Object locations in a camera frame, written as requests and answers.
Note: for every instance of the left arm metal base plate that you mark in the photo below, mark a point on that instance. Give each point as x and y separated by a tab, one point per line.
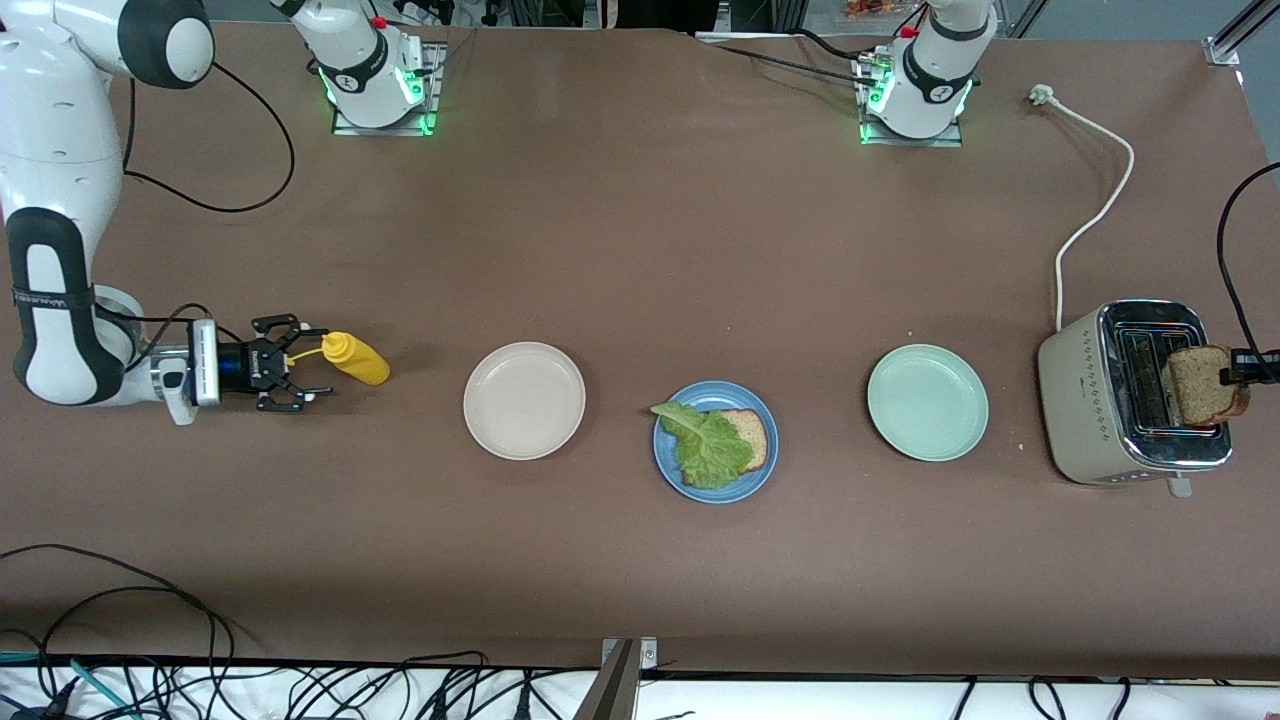
950	138

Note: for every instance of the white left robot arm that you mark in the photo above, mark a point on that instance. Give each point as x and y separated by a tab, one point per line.
930	80

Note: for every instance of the dark metal post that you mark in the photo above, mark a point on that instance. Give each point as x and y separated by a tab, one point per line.
610	695

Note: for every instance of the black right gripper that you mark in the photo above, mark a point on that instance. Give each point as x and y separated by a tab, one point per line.
257	364

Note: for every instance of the yellow mustard squeeze bottle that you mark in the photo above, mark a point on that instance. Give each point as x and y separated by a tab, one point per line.
360	362

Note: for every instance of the beige chrome toaster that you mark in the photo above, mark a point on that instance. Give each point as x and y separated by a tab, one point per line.
1085	410

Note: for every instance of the blue round plate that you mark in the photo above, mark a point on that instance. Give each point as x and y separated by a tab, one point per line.
715	393

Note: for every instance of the brown bread slice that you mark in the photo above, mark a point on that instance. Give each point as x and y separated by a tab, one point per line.
755	435
1195	390

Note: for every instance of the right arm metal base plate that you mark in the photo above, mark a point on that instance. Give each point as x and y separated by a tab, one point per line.
438	100

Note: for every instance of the aluminium frame profile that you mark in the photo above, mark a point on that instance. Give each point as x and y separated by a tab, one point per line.
1222	50

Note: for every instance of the small metal table bracket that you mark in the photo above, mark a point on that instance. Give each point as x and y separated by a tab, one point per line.
648	655

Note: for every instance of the green lettuce leaf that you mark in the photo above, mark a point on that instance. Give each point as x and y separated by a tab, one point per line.
710	450

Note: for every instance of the beige round plate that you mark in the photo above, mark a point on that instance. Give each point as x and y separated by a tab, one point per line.
524	401

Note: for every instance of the orange snack bag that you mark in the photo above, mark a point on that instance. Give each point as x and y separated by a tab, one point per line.
870	10

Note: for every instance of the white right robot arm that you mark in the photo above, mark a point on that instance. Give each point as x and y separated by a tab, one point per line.
50	150

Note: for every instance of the mint green round plate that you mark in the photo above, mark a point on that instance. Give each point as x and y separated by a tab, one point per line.
927	402

